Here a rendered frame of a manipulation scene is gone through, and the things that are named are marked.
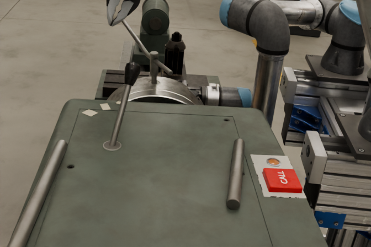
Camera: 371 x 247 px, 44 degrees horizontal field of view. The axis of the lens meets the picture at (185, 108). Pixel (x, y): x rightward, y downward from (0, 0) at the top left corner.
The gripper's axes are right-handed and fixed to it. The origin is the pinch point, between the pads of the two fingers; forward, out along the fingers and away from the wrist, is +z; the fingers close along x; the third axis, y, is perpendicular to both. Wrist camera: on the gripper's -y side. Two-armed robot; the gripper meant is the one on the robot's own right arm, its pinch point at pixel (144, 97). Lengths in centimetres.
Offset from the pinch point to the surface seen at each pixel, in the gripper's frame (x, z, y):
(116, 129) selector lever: 22, 4, -58
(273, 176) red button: 20, -25, -68
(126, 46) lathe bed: -22, 14, 106
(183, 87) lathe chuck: 14.5, -10.9, -21.8
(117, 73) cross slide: -11.1, 12.8, 43.0
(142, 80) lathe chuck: 15.9, 0.2, -21.7
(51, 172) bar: 21, 14, -72
